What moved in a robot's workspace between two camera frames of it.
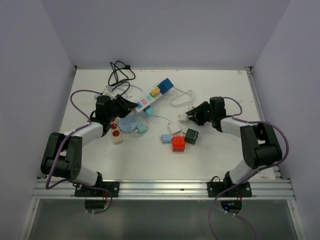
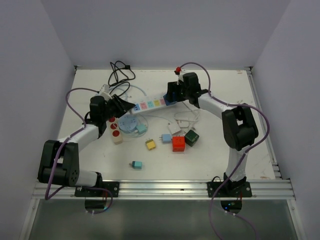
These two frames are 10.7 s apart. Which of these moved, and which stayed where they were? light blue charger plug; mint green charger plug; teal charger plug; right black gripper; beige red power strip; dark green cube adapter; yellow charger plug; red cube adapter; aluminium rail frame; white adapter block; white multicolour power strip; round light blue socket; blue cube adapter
Moved: yellow charger plug; blue cube adapter; right black gripper; teal charger plug; white multicolour power strip
Stayed: round light blue socket; dark green cube adapter; aluminium rail frame; mint green charger plug; beige red power strip; red cube adapter; light blue charger plug; white adapter block
